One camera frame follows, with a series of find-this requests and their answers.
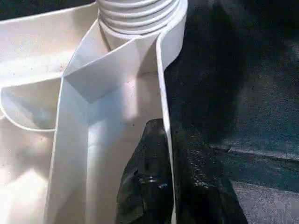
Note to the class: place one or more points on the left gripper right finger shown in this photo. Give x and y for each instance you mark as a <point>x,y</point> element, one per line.
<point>201,191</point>

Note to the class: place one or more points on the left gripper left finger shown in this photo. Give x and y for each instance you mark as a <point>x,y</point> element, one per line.
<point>147,182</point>

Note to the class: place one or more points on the white plastic table top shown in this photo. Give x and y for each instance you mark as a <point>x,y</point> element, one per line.
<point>46,46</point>

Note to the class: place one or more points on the black work mat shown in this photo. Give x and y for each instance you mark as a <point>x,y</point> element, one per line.
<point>243,93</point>

